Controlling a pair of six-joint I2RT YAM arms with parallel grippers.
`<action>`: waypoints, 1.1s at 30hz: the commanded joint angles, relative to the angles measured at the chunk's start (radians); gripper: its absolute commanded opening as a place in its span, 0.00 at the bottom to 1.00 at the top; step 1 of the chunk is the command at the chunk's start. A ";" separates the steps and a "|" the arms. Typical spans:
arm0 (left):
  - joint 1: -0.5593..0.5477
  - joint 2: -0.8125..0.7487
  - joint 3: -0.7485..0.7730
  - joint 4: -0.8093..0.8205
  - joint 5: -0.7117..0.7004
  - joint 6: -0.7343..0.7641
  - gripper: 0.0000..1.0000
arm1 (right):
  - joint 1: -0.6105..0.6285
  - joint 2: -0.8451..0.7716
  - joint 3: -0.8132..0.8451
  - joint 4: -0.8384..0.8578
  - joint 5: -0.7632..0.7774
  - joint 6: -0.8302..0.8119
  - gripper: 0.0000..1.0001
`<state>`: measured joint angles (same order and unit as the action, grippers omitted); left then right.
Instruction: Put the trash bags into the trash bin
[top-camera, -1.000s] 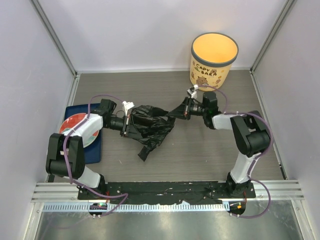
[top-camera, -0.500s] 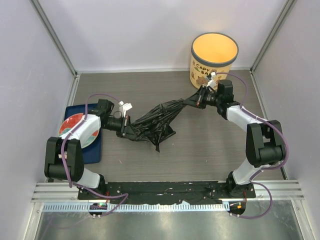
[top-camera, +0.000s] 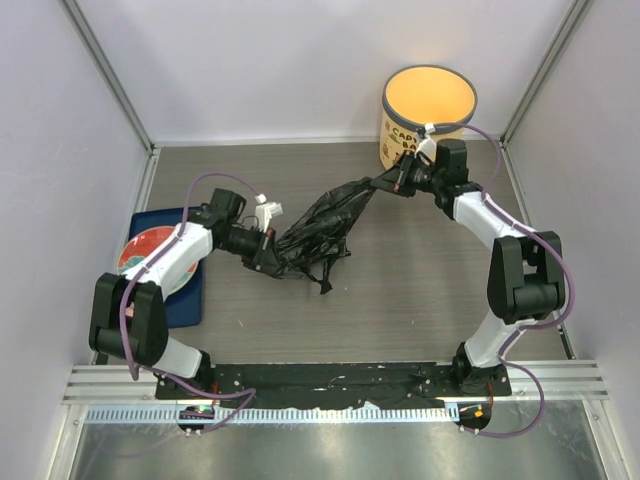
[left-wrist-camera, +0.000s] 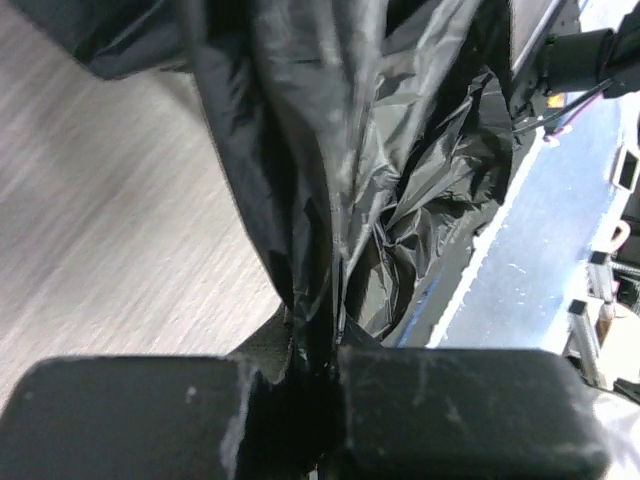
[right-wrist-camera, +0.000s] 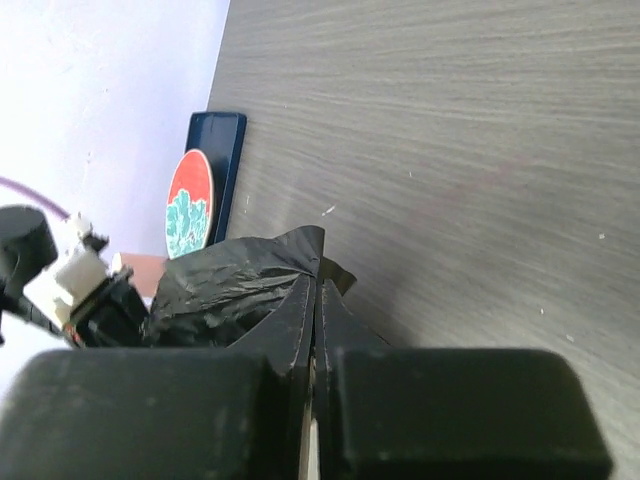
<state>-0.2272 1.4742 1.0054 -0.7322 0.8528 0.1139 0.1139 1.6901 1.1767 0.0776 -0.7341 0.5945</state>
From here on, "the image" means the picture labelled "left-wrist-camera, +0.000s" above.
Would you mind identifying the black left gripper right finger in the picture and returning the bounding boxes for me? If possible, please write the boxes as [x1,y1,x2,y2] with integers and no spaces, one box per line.
[319,327,610,479]

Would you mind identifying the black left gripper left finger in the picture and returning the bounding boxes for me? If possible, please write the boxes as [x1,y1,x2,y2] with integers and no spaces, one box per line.
[1,308,310,479]

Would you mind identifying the black trash bag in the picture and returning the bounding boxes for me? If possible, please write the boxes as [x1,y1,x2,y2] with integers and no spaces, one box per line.
[9,0,516,351]

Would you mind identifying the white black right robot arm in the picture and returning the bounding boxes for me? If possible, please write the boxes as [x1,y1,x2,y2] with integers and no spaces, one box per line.
[509,1,639,136]

